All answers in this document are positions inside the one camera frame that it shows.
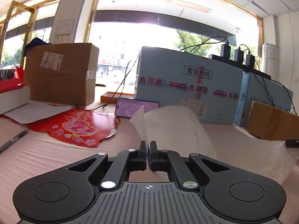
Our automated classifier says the black charging cable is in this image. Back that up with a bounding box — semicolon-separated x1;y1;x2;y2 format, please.
74;56;141;111

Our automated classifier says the black power adapter left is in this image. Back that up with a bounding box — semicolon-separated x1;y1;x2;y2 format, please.
220;42;231;59

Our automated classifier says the orange flat box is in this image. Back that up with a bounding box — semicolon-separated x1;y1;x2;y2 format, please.
100;91;134;103

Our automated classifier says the black power adapter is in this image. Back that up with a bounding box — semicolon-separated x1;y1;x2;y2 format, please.
245;53;255;68
220;42;231;59
234;49;244;64

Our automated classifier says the white and red flat box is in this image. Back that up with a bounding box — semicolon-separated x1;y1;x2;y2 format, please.
0;78;30;114

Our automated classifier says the white air conditioner unit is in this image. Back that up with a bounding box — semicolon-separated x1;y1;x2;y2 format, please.
261;43;280;78

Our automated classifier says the large light blue box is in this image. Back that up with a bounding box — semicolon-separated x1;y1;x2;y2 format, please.
134;46;243;125

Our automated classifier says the sealed brown cardboard box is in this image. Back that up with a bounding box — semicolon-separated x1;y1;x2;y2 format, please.
24;43;99;106

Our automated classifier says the white nonwoven shopping bag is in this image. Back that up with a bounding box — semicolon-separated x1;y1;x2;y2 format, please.
130;106;298;185

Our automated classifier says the black power adapter middle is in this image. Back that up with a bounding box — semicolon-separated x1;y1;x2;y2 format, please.
234;49;244;64

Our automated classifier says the red paper decoration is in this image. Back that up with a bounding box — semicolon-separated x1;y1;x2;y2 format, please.
27;108;120;148

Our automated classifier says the black power adapter right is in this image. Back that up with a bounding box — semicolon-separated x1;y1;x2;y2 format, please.
245;53;255;68

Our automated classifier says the smartphone with lit screen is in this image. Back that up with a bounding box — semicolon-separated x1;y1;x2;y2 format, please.
115;98;160;118

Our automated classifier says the grey pen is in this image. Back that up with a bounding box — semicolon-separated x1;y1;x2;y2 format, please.
0;129;29;153

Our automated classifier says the open brown cardboard box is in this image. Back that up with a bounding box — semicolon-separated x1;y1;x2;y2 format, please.
245;101;299;141

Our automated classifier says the white paper sheet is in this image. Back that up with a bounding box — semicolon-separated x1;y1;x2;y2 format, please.
4;102;71;124

